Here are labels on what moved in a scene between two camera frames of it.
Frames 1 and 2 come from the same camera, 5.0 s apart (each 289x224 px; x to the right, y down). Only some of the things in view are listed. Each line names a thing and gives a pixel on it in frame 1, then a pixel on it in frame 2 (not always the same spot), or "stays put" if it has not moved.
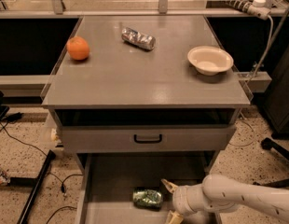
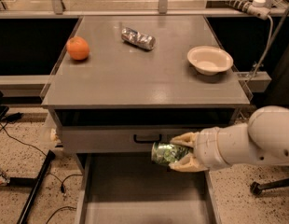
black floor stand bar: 34,184 stays put
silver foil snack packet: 138,38 stays put
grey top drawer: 147,138 stays put
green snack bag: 147,198 -> 169,153
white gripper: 181,199 -> 206,149
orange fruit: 77,48 stays put
